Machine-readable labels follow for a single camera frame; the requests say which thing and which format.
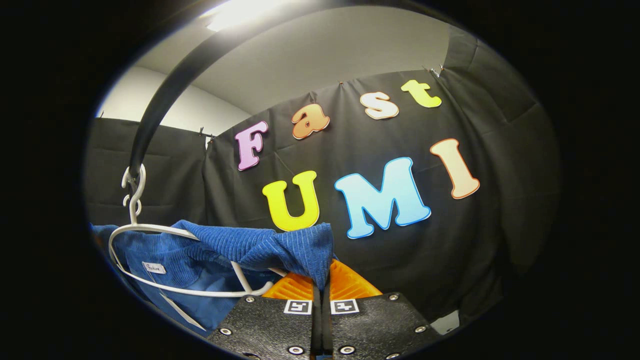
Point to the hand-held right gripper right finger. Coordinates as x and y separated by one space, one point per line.
370 325

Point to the black backdrop cloth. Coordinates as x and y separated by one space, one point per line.
450 240

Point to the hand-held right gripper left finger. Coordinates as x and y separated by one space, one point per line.
270 325

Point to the black metal clothes rack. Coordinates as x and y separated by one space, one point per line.
150 115

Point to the ceiling light panel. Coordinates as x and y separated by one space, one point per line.
240 12

